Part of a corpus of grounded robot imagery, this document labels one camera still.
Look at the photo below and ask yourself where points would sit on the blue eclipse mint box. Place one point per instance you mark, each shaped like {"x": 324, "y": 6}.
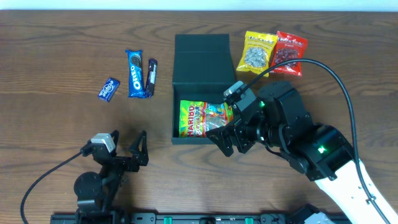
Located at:
{"x": 109, "y": 89}

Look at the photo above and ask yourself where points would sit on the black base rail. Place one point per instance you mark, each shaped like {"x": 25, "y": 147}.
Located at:
{"x": 151, "y": 218}

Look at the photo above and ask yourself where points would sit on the Haribo gummy bag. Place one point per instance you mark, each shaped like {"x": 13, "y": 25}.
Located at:
{"x": 198, "y": 117}

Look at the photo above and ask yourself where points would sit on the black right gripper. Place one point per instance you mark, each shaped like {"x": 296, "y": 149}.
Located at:
{"x": 237, "y": 137}

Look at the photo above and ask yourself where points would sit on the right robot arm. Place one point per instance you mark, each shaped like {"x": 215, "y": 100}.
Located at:
{"x": 276, "y": 117}

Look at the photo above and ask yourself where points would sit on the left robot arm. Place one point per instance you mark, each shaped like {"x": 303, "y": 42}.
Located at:
{"x": 96, "y": 191}

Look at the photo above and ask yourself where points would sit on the dark purple chocolate bar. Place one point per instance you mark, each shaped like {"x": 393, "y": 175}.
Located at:
{"x": 151, "y": 76}

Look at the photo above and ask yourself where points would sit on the blue Oreo cookie pack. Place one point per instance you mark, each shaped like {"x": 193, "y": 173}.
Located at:
{"x": 136, "y": 82}

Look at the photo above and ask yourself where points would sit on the yellow Hacks candy bag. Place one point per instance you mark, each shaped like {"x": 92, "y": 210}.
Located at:
{"x": 257, "y": 51}

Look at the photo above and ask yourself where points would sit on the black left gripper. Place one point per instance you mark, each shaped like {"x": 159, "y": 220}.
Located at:
{"x": 125, "y": 159}

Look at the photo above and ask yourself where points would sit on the red Hacks candy bag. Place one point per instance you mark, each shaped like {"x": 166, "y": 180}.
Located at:
{"x": 288, "y": 47}

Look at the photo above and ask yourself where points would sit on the black open gift box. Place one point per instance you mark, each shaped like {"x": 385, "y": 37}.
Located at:
{"x": 203, "y": 70}

